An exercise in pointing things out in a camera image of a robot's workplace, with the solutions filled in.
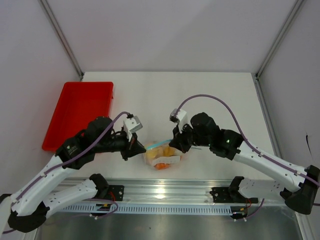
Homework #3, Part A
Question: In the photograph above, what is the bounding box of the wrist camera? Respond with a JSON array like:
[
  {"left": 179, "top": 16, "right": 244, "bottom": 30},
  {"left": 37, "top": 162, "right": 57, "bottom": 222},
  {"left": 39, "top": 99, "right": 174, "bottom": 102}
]
[
  {"left": 169, "top": 108, "right": 188, "bottom": 133},
  {"left": 123, "top": 114, "right": 143, "bottom": 141}
]

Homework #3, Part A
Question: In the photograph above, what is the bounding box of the left aluminium frame post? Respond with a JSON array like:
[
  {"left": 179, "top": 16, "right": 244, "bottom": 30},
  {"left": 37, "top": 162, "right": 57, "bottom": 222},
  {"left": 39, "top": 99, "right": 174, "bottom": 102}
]
[{"left": 38, "top": 0, "right": 85, "bottom": 82}]

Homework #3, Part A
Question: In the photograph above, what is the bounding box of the yellow toy ginger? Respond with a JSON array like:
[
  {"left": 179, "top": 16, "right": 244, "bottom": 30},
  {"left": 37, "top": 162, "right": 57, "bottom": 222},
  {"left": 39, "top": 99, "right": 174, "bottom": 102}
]
[{"left": 162, "top": 146, "right": 175, "bottom": 157}]

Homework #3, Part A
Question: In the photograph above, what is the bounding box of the clear zip top bag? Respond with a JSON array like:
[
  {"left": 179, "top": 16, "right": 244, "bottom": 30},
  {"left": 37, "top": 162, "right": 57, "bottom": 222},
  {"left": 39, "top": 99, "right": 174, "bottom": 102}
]
[{"left": 143, "top": 139, "right": 185, "bottom": 171}]

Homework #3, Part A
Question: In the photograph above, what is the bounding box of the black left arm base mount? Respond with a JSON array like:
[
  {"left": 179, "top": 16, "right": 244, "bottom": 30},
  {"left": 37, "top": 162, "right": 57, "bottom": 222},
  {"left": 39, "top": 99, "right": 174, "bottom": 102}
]
[{"left": 98, "top": 185, "right": 125, "bottom": 202}]

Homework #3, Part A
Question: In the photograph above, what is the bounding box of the aluminium frame post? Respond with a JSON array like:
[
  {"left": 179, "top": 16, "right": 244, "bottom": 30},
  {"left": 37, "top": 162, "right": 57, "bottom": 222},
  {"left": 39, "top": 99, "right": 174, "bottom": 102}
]
[
  {"left": 254, "top": 0, "right": 307, "bottom": 81},
  {"left": 38, "top": 0, "right": 85, "bottom": 82}
]

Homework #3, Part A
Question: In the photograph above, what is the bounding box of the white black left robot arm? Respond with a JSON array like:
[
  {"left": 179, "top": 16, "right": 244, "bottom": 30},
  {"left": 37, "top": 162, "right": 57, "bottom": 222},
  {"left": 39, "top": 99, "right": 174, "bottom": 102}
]
[{"left": 0, "top": 112, "right": 146, "bottom": 234}]

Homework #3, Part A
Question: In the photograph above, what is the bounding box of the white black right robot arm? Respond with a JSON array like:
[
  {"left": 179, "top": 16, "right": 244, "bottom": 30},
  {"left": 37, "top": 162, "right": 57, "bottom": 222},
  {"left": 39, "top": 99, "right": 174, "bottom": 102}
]
[{"left": 169, "top": 109, "right": 320, "bottom": 215}]

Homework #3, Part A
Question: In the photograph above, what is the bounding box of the white slotted cable duct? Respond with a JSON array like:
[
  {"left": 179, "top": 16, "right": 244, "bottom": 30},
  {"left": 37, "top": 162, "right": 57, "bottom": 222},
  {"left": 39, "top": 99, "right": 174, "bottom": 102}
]
[{"left": 61, "top": 203, "right": 233, "bottom": 216}]

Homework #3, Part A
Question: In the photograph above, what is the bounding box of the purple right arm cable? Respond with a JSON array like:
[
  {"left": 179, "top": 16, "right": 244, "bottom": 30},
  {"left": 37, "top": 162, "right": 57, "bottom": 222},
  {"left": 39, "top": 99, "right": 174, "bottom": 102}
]
[{"left": 171, "top": 94, "right": 320, "bottom": 222}]

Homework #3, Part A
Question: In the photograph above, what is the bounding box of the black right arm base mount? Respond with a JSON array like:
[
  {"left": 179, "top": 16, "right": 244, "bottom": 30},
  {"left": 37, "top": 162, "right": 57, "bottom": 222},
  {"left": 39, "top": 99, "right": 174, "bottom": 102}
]
[{"left": 209, "top": 187, "right": 259, "bottom": 204}]

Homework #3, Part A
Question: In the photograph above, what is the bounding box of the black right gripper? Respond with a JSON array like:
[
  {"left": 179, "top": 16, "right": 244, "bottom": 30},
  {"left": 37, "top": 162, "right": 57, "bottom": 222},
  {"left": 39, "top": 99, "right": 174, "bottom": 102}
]
[{"left": 169, "top": 121, "right": 212, "bottom": 154}]

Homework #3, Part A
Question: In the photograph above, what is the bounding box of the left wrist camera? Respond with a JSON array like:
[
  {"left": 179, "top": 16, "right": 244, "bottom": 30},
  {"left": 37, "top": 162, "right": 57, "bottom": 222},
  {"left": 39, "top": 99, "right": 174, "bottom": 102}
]
[{"left": 123, "top": 114, "right": 143, "bottom": 141}]

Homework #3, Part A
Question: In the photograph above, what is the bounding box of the red plastic tray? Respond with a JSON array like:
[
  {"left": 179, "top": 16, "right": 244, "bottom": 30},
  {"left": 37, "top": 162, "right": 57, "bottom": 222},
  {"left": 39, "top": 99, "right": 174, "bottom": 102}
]
[{"left": 42, "top": 81, "right": 114, "bottom": 152}]

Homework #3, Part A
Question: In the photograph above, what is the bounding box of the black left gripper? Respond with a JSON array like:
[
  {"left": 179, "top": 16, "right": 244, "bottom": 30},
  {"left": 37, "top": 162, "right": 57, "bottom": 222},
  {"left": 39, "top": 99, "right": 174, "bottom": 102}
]
[{"left": 94, "top": 129, "right": 146, "bottom": 161}]

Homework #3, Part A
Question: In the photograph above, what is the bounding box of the aluminium table edge rail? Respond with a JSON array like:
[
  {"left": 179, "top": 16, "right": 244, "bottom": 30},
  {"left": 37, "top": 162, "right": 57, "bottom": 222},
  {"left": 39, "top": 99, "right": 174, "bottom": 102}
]
[{"left": 33, "top": 177, "right": 307, "bottom": 207}]

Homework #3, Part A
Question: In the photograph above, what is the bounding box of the right aluminium frame post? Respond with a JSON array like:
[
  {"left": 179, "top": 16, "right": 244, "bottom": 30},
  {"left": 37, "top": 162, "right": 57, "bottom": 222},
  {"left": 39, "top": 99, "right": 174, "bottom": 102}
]
[{"left": 254, "top": 0, "right": 307, "bottom": 81}]

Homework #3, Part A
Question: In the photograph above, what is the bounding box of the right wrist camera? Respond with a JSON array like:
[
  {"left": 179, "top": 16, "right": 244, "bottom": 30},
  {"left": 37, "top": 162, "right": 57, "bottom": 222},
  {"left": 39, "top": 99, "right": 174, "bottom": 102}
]
[{"left": 169, "top": 108, "right": 188, "bottom": 133}]

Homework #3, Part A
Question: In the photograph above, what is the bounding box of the yellow toy pepper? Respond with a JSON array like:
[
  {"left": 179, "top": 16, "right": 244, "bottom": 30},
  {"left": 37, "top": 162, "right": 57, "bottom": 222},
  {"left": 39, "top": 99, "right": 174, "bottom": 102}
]
[{"left": 145, "top": 148, "right": 162, "bottom": 161}]

